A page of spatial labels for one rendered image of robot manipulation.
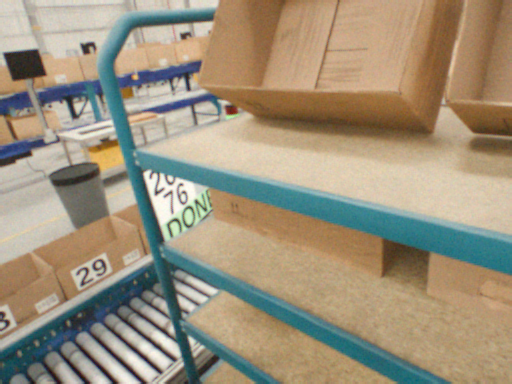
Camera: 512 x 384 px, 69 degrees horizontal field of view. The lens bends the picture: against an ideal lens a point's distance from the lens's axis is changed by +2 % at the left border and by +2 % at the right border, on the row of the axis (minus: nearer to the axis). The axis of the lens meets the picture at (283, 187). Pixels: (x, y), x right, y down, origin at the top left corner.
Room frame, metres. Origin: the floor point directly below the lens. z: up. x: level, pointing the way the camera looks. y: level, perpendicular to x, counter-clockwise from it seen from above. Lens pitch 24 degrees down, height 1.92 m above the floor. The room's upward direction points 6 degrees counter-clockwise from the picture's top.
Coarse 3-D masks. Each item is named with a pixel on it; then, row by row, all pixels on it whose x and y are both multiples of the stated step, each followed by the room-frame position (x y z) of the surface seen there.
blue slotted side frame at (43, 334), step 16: (144, 272) 1.57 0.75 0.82; (112, 288) 1.41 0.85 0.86; (128, 288) 1.49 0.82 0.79; (80, 304) 1.30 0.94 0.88; (112, 304) 1.42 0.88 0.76; (128, 304) 1.47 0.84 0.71; (64, 320) 1.26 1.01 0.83; (80, 320) 1.31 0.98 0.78; (32, 336) 1.15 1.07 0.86; (48, 336) 1.21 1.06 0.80; (0, 352) 1.07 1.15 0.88; (16, 352) 1.12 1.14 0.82; (32, 352) 1.16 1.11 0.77; (48, 352) 1.19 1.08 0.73; (0, 368) 1.07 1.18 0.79; (48, 368) 1.15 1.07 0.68
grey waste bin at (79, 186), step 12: (72, 168) 4.11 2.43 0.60; (84, 168) 4.14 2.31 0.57; (96, 168) 4.10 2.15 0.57; (60, 180) 3.65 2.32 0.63; (72, 180) 3.66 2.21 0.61; (84, 180) 3.72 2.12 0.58; (96, 180) 3.84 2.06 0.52; (60, 192) 3.68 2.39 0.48; (72, 192) 3.66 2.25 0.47; (84, 192) 3.71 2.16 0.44; (96, 192) 3.80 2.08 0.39; (72, 204) 3.67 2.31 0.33; (84, 204) 3.70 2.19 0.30; (96, 204) 3.77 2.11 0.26; (72, 216) 3.70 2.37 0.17; (84, 216) 3.69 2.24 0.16; (96, 216) 3.75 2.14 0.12
